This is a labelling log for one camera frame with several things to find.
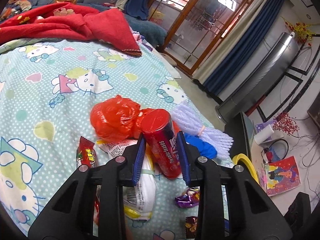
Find brown chocolate bar wrapper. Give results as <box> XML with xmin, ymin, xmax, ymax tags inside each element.
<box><xmin>185</xmin><ymin>216</ymin><xmax>198</xmax><ymax>239</ymax></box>

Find red snack tube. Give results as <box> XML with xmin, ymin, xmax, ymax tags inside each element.
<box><xmin>140</xmin><ymin>109</ymin><xmax>181</xmax><ymax>179</ymax></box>

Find yellow rimmed black trash bin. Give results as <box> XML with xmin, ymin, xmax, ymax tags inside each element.
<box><xmin>232</xmin><ymin>153</ymin><xmax>259</xmax><ymax>183</ymax></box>

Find colourful painting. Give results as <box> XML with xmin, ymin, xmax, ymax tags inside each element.
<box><xmin>265</xmin><ymin>156</ymin><xmax>301</xmax><ymax>197</ymax></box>

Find small red candy wrapper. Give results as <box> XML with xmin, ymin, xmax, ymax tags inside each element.
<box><xmin>75</xmin><ymin>137</ymin><xmax>97</xmax><ymax>168</ymax></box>

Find purple candy wrapper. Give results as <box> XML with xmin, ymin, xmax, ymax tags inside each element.
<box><xmin>175</xmin><ymin>187</ymin><xmax>200</xmax><ymax>208</ymax></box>

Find white yellow snack bag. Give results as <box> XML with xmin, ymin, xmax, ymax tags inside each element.
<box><xmin>97</xmin><ymin>139</ymin><xmax>156</xmax><ymax>220</ymax></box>

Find white vase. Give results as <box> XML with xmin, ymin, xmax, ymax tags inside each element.
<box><xmin>254</xmin><ymin>125</ymin><xmax>274</xmax><ymax>145</ymax></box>

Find blue plastic wrapper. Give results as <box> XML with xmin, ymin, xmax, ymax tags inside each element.
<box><xmin>184</xmin><ymin>133</ymin><xmax>217</xmax><ymax>159</ymax></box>

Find red berry branches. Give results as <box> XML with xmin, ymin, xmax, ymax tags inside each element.
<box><xmin>272</xmin><ymin>112</ymin><xmax>299</xmax><ymax>135</ymax></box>

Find red plastic bag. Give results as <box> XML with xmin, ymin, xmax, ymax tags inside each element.
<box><xmin>90</xmin><ymin>95</ymin><xmax>153</xmax><ymax>143</ymax></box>

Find lavender foam fruit net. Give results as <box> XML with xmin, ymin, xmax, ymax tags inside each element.
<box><xmin>171</xmin><ymin>101</ymin><xmax>234</xmax><ymax>159</ymax></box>

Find Hello Kitty patterned blanket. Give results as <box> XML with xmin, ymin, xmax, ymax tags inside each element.
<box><xmin>0</xmin><ymin>37</ymin><xmax>235</xmax><ymax>240</ymax></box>

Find wooden glass sliding door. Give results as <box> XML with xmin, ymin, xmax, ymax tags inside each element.
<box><xmin>147</xmin><ymin>0</ymin><xmax>256</xmax><ymax>77</ymax></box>

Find blue curtain right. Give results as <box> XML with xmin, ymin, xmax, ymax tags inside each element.
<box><xmin>203</xmin><ymin>0</ymin><xmax>284</xmax><ymax>95</ymax></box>

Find grey tower air conditioner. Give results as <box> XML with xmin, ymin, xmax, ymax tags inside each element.
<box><xmin>216</xmin><ymin>32</ymin><xmax>298</xmax><ymax>123</ymax></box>

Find yellow flower branches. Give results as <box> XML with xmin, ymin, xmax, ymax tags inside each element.
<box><xmin>281</xmin><ymin>17</ymin><xmax>316</xmax><ymax>47</ymax></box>

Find red cloth garment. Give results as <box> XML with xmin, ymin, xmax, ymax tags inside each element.
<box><xmin>1</xmin><ymin>2</ymin><xmax>142</xmax><ymax>56</ymax></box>

